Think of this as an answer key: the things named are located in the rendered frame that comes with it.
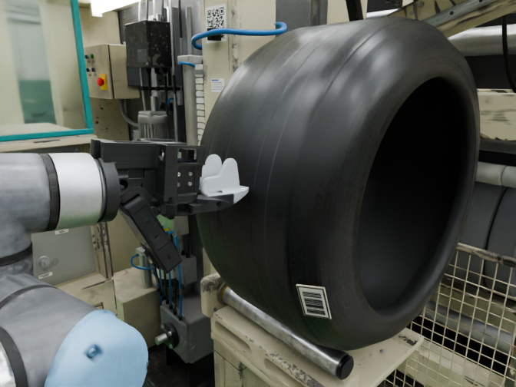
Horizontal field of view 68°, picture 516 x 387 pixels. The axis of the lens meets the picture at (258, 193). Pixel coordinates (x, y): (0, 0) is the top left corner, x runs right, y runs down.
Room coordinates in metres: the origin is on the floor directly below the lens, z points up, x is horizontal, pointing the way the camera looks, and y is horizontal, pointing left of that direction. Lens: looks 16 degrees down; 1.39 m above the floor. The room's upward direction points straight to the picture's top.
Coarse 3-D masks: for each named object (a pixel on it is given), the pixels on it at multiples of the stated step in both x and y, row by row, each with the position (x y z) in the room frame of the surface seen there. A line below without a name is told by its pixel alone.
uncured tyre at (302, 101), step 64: (256, 64) 0.65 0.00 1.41; (320, 64) 0.55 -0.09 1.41; (384, 64) 0.54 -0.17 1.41; (448, 64) 0.65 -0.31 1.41; (256, 128) 0.55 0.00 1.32; (320, 128) 0.49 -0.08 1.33; (384, 128) 0.52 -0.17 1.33; (448, 128) 0.87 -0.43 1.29; (256, 192) 0.51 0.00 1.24; (320, 192) 0.47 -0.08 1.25; (384, 192) 0.97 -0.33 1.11; (448, 192) 0.86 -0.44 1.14; (256, 256) 0.51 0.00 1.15; (320, 256) 0.46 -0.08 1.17; (384, 256) 0.86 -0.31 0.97; (448, 256) 0.73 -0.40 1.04; (320, 320) 0.49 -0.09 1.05; (384, 320) 0.56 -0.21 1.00
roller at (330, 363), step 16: (224, 288) 0.81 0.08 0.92; (240, 304) 0.75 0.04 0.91; (256, 320) 0.71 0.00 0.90; (272, 320) 0.68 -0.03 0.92; (288, 336) 0.64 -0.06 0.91; (304, 352) 0.61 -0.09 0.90; (320, 352) 0.59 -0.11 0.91; (336, 352) 0.58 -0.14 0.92; (336, 368) 0.56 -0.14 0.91; (352, 368) 0.58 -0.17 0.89
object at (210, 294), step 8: (200, 280) 0.80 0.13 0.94; (208, 280) 0.79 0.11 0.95; (216, 280) 0.80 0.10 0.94; (200, 288) 0.80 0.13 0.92; (208, 288) 0.78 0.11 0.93; (216, 288) 0.79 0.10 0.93; (208, 296) 0.78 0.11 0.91; (216, 296) 0.80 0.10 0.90; (208, 304) 0.78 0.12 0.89; (216, 304) 0.80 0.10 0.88; (224, 304) 0.81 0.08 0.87; (208, 312) 0.78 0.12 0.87
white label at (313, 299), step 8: (304, 288) 0.46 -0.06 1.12; (312, 288) 0.46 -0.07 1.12; (320, 288) 0.45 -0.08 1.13; (304, 296) 0.47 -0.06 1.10; (312, 296) 0.46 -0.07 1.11; (320, 296) 0.46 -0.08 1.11; (304, 304) 0.47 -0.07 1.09; (312, 304) 0.47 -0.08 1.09; (320, 304) 0.46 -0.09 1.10; (328, 304) 0.46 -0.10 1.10; (304, 312) 0.48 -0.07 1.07; (312, 312) 0.47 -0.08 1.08; (320, 312) 0.47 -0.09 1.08; (328, 312) 0.46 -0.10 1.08
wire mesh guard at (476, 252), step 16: (480, 256) 0.84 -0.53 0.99; (496, 256) 0.81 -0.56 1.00; (496, 272) 0.82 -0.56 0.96; (464, 288) 0.86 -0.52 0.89; (448, 304) 0.88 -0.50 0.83; (496, 304) 0.81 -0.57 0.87; (480, 320) 0.83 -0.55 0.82; (416, 352) 0.93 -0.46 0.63; (480, 352) 0.82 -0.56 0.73; (416, 368) 0.93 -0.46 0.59; (464, 368) 0.84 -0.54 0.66; (512, 368) 0.77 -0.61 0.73; (384, 384) 0.99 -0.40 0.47
